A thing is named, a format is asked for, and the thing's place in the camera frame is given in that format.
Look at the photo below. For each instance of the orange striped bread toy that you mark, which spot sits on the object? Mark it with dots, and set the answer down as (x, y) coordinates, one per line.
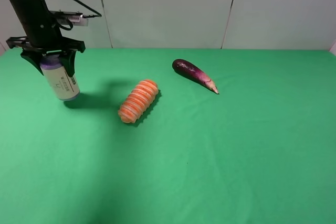
(138, 101)

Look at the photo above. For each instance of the green table cloth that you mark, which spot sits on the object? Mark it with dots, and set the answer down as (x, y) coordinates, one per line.
(260, 151)

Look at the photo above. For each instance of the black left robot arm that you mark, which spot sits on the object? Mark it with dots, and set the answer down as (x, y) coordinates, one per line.
(32, 7)

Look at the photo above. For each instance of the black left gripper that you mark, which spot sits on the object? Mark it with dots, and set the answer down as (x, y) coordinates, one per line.
(43, 34)

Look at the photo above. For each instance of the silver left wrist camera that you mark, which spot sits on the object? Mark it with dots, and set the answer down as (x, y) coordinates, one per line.
(65, 18)

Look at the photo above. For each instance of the purple eggplant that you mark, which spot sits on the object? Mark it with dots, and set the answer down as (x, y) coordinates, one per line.
(192, 72)

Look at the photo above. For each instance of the purple garbage bag roll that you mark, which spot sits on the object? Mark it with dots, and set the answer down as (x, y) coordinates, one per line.
(64, 86)

